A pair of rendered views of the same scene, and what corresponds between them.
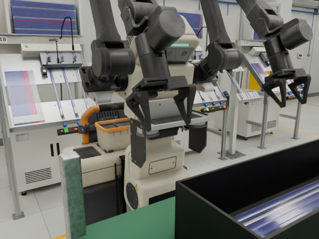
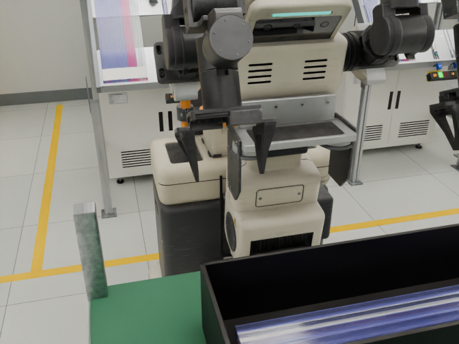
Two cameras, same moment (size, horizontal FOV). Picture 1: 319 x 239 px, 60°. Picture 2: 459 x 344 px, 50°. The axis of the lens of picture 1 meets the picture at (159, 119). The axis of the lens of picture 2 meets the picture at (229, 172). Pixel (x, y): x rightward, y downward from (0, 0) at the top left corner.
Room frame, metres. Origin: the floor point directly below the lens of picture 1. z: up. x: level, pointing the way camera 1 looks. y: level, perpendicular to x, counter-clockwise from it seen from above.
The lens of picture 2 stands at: (-0.06, -0.22, 1.46)
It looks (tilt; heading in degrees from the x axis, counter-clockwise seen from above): 28 degrees down; 18
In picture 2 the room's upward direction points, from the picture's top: straight up
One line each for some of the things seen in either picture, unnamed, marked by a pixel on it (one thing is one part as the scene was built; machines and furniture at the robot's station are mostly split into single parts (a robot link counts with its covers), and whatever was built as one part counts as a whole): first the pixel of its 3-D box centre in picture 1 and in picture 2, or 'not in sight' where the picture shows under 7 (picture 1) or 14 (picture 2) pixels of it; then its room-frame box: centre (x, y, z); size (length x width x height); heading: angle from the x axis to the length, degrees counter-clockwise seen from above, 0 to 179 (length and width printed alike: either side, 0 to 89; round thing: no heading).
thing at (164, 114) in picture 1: (168, 129); (287, 145); (0.94, -0.03, 0.99); 0.28 x 0.16 x 0.22; 122
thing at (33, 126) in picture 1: (50, 117); (162, 68); (2.47, 1.00, 0.66); 1.01 x 0.73 x 1.31; 32
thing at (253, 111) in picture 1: (258, 92); not in sight; (4.01, -1.46, 0.65); 1.01 x 0.73 x 1.29; 32
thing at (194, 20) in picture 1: (180, 25); not in sight; (3.32, -0.23, 1.52); 0.51 x 0.13 x 0.27; 122
